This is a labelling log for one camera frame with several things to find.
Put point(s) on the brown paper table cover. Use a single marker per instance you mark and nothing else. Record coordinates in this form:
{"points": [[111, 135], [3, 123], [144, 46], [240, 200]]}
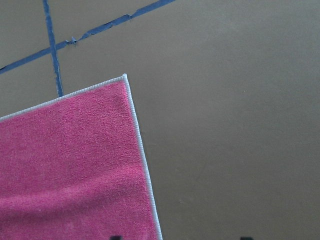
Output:
{"points": [[227, 96]]}

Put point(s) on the pink grey microfibre towel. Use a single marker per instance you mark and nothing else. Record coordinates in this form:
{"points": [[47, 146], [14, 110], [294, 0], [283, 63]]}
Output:
{"points": [[74, 168]]}

